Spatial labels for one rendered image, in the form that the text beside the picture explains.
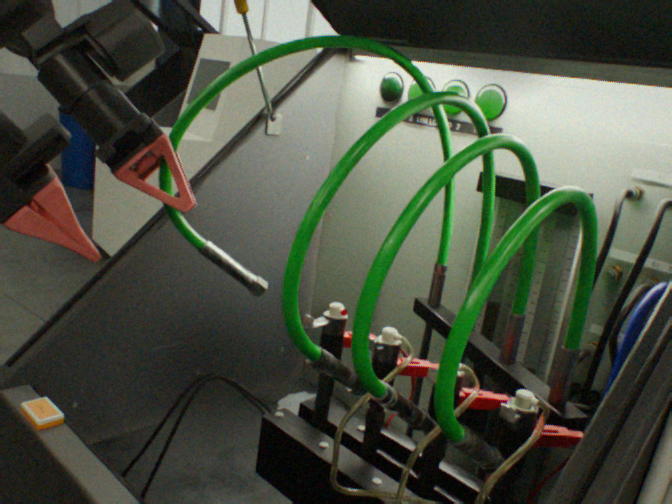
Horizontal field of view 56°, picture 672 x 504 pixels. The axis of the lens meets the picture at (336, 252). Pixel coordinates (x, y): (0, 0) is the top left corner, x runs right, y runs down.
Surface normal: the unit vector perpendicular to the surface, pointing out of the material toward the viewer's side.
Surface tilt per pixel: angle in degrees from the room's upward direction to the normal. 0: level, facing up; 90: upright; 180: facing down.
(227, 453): 0
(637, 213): 90
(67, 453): 0
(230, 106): 90
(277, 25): 90
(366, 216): 90
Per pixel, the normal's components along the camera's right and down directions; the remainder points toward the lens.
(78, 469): 0.14, -0.96
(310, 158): 0.71, 0.28
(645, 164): -0.69, 0.09
